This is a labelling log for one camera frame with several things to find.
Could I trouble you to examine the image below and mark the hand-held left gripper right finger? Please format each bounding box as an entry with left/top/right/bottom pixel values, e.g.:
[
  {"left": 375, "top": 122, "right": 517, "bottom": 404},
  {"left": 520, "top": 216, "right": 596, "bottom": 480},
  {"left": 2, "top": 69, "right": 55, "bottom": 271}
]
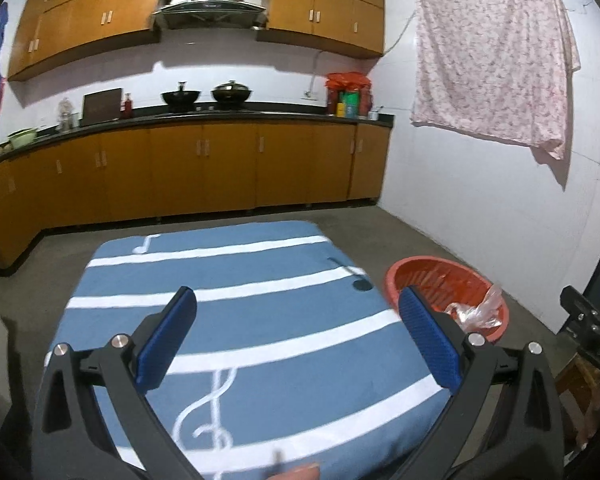
[{"left": 398, "top": 285, "right": 567, "bottom": 480}]

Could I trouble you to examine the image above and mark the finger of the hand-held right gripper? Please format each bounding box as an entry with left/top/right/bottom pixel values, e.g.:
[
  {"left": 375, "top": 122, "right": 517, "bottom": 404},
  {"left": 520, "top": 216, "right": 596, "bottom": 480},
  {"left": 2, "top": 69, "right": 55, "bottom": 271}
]
[{"left": 560, "top": 285, "right": 600, "bottom": 333}]

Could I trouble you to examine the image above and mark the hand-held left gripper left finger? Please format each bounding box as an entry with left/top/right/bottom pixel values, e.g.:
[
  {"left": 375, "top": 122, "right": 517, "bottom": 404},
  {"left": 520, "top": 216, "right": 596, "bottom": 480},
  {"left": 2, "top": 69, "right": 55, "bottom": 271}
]
[{"left": 30, "top": 286, "right": 207, "bottom": 480}]

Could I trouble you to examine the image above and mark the clear plastic bag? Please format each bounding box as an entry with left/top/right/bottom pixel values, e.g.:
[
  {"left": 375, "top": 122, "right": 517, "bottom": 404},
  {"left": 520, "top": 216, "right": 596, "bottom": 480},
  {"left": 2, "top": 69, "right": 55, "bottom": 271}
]
[{"left": 444, "top": 282, "right": 503, "bottom": 331}]

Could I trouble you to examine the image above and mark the red plastic basket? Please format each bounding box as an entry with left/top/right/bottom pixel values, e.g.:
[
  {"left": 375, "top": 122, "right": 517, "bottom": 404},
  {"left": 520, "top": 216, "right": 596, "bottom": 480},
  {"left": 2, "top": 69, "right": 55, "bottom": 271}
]
[{"left": 384, "top": 256, "right": 510, "bottom": 343}]

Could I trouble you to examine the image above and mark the person's left hand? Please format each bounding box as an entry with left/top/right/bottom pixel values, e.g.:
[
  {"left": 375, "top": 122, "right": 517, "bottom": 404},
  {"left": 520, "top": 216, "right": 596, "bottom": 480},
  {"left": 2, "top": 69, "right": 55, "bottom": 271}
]
[{"left": 265, "top": 462, "right": 324, "bottom": 480}]

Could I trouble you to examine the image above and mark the wooden stool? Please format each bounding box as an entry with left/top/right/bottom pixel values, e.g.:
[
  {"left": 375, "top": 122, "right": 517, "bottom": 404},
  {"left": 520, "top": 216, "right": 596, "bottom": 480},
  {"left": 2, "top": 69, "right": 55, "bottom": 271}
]
[{"left": 555, "top": 355, "right": 600, "bottom": 451}]

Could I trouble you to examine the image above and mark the blue white striped blanket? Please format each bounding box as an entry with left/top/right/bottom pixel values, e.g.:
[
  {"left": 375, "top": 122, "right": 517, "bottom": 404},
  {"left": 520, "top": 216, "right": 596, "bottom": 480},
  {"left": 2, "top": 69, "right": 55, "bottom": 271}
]
[{"left": 42, "top": 220, "right": 453, "bottom": 480}]

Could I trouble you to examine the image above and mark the wooden base cabinet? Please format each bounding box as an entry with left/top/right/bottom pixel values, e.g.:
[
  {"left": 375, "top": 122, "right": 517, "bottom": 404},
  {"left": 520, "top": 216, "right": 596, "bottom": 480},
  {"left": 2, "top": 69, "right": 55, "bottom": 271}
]
[{"left": 0, "top": 120, "right": 393, "bottom": 271}]

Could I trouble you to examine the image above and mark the dark cutting board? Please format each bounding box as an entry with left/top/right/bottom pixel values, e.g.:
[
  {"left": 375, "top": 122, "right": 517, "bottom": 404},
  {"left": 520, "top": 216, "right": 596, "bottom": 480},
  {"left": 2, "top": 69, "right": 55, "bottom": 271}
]
[{"left": 81, "top": 88, "right": 123, "bottom": 126}]

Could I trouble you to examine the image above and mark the glass jar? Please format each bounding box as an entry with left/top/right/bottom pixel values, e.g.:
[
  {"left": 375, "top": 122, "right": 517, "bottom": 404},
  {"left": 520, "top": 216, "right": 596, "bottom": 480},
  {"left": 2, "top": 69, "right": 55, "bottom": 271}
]
[{"left": 57, "top": 97, "right": 78, "bottom": 133}]

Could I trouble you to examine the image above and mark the green bowl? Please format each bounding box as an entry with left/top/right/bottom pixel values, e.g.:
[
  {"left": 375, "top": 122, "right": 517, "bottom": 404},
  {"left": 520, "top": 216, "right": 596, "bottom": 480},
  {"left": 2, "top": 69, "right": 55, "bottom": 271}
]
[{"left": 7, "top": 129, "right": 37, "bottom": 150}]

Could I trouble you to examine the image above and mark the black countertop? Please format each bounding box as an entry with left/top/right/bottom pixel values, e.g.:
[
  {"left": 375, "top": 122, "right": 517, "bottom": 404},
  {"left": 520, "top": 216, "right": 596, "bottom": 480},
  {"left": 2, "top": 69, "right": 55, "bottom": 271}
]
[{"left": 0, "top": 111, "right": 396, "bottom": 168}]

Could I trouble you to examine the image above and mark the pink floral hanging cloth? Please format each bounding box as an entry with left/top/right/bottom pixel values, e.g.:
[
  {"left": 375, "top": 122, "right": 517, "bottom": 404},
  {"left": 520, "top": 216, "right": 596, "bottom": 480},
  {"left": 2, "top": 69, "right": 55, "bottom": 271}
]
[{"left": 410, "top": 0, "right": 581, "bottom": 161}]

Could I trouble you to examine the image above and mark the black wok with lid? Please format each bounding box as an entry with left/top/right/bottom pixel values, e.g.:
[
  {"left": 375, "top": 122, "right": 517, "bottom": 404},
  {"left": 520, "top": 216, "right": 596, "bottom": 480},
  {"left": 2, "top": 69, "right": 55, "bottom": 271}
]
[{"left": 211, "top": 80, "right": 254, "bottom": 106}]

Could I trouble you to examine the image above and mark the red plastic bag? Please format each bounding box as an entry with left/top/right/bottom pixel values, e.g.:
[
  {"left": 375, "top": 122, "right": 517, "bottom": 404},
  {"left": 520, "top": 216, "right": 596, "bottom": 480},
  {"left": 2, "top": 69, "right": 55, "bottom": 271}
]
[{"left": 326, "top": 72, "right": 373, "bottom": 117}]

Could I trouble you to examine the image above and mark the wall socket with cable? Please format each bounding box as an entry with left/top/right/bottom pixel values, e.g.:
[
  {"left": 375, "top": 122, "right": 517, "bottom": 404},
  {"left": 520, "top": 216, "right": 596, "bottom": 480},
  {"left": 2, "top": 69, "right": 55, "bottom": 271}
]
[{"left": 302, "top": 50, "right": 323, "bottom": 101}]

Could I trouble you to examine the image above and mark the wooden wall cabinet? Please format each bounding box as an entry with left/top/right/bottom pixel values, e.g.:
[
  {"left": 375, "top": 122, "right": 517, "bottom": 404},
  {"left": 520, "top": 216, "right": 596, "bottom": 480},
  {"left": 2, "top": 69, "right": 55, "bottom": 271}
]
[
  {"left": 257, "top": 0, "right": 385, "bottom": 59},
  {"left": 7, "top": 0, "right": 168, "bottom": 82}
]

